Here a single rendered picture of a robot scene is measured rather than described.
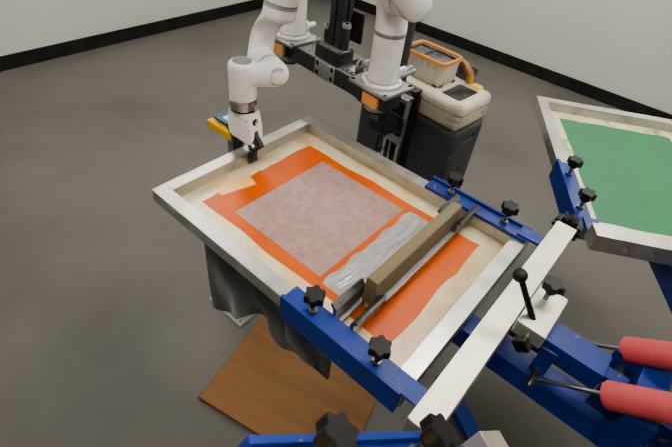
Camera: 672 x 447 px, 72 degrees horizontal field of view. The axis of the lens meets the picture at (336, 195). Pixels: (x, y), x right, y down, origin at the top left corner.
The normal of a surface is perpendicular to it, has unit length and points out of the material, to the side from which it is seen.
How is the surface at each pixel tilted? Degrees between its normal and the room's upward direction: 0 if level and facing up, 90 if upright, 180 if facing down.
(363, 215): 0
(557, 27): 90
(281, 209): 0
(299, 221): 0
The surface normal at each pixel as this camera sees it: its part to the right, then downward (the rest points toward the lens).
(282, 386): 0.10, -0.76
